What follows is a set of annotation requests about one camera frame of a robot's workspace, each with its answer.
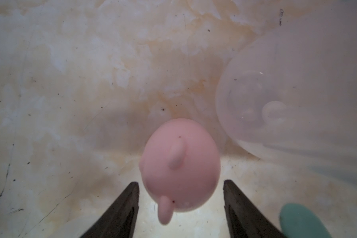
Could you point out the pink bottle cap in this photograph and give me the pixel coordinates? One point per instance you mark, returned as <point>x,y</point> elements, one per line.
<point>180,167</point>

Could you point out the clear baby bottle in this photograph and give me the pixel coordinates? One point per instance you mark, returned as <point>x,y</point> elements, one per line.
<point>291,96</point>

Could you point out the mint green bottle handle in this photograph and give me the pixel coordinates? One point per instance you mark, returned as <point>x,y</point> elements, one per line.
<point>297,221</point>

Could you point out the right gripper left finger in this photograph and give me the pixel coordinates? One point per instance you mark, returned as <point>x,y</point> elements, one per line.
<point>119,220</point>

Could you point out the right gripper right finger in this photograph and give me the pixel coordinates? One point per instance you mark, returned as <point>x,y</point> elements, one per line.
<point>243,217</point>

